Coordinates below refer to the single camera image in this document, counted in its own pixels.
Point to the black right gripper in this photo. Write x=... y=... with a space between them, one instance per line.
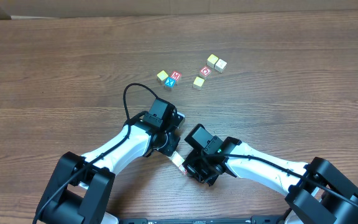
x=194 y=171

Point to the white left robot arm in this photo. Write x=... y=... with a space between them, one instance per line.
x=80 y=186

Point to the blue X wooden block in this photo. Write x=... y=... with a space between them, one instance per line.
x=169 y=83

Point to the red M wooden block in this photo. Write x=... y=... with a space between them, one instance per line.
x=176 y=76

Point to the white number six block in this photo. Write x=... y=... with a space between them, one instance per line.
x=174 y=156

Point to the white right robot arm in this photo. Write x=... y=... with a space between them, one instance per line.
x=316 y=192

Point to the plain white far block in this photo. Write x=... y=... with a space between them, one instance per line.
x=220 y=65

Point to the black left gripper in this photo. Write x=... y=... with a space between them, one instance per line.
x=169 y=148

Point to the yellow top turtle block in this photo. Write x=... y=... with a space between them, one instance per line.
x=198 y=83

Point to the yellow top wooden block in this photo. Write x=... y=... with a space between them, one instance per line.
x=162 y=76

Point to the cardboard back wall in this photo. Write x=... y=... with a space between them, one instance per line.
x=99 y=8

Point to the yellow wooden block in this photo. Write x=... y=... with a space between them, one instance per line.
x=177 y=160
x=162 y=76

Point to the red C wooden block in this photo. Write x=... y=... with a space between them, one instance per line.
x=205 y=72

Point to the red Y wooden block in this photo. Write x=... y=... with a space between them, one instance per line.
x=183 y=170

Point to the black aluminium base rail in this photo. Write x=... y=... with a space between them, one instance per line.
x=256 y=219

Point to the yellow top far block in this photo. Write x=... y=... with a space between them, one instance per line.
x=212 y=60

